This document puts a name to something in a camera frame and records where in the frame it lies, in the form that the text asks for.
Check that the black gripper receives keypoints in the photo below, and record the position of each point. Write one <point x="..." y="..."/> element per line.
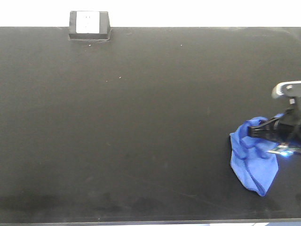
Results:
<point x="284" y="129"/>

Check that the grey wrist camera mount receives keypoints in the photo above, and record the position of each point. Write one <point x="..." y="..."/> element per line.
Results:
<point x="288" y="89"/>

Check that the black desktop outlet box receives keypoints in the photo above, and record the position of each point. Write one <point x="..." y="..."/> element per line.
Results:
<point x="89" y="25"/>

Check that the blue microfiber cloth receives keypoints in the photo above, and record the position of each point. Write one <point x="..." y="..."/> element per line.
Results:
<point x="252" y="164"/>

